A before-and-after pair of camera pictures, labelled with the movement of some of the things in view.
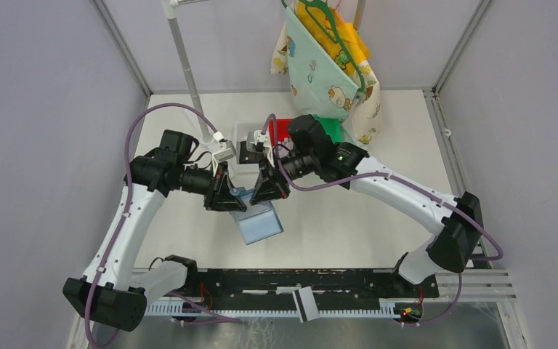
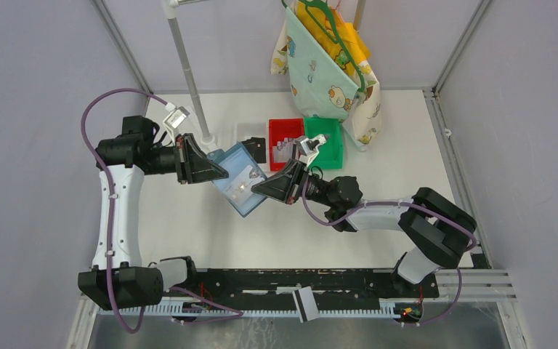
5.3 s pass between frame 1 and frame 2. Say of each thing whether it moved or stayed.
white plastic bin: stayed
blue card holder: moved
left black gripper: moved
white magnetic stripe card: stayed
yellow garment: stayed
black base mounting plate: stayed
